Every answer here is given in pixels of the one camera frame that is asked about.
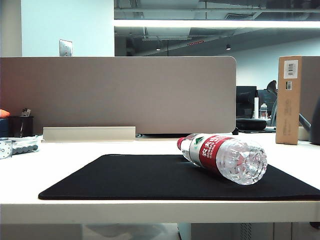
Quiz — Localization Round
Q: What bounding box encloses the black mouse pad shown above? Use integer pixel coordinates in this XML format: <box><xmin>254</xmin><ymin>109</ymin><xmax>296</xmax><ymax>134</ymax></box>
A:
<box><xmin>38</xmin><ymin>153</ymin><xmax>320</xmax><ymax>201</ymax></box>

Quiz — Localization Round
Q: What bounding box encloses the clear plastic bottle red label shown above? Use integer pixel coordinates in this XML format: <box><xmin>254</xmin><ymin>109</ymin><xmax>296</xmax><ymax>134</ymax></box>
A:
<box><xmin>176</xmin><ymin>133</ymin><xmax>268</xmax><ymax>186</ymax></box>

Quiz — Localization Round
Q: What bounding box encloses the black computer monitor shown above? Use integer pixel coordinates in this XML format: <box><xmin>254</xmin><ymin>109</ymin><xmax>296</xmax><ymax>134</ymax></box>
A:
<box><xmin>257</xmin><ymin>89</ymin><xmax>277</xmax><ymax>118</ymax></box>
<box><xmin>236</xmin><ymin>86</ymin><xmax>258</xmax><ymax>119</ymax></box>

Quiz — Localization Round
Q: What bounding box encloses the black round cushion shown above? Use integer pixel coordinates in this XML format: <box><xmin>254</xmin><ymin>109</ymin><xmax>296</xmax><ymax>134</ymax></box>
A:
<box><xmin>236</xmin><ymin>118</ymin><xmax>269</xmax><ymax>131</ymax></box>

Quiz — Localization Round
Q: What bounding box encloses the long ceiling light strip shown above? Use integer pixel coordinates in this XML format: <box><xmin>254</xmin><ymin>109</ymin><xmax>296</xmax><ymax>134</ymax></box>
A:
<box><xmin>114</xmin><ymin>19</ymin><xmax>320</xmax><ymax>28</ymax></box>

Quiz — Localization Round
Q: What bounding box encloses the gray office chair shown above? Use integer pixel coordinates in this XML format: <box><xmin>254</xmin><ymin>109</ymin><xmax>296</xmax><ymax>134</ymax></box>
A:
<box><xmin>266</xmin><ymin>80</ymin><xmax>278</xmax><ymax>127</ymax></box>

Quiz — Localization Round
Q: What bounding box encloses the tall brown cardboard box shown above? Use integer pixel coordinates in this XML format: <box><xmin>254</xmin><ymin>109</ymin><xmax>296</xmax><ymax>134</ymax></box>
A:
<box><xmin>275</xmin><ymin>55</ymin><xmax>303</xmax><ymax>145</ymax></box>

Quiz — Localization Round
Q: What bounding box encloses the black mesh pen holder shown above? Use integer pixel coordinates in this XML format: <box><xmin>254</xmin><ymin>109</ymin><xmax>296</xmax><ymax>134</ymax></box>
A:
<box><xmin>8</xmin><ymin>115</ymin><xmax>35</xmax><ymax>138</ymax></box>

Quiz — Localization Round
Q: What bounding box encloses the clear acrylic chip case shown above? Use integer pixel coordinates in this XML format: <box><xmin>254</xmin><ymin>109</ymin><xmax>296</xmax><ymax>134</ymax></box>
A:
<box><xmin>0</xmin><ymin>136</ymin><xmax>40</xmax><ymax>156</ymax></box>

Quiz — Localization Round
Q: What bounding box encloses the dark gray watering can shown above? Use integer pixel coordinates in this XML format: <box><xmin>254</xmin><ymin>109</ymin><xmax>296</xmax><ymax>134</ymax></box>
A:
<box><xmin>298</xmin><ymin>98</ymin><xmax>320</xmax><ymax>146</ymax></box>

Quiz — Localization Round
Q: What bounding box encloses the dark blue bag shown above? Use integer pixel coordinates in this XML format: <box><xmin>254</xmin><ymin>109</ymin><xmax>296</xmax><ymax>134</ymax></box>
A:
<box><xmin>0</xmin><ymin>117</ymin><xmax>11</xmax><ymax>138</ymax></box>

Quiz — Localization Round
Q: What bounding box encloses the gray dotted round disc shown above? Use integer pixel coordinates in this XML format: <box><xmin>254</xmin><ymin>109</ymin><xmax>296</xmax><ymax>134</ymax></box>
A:
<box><xmin>0</xmin><ymin>139</ymin><xmax>13</xmax><ymax>160</ymax></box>

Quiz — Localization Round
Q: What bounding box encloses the white cable tray lid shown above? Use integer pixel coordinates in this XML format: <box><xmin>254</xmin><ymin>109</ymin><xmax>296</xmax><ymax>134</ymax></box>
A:
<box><xmin>42</xmin><ymin>126</ymin><xmax>137</xmax><ymax>143</ymax></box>

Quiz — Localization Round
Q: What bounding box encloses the silver wall switch plate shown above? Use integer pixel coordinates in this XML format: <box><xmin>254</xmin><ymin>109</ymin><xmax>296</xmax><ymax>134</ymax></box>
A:
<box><xmin>59</xmin><ymin>39</ymin><xmax>73</xmax><ymax>57</ymax></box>

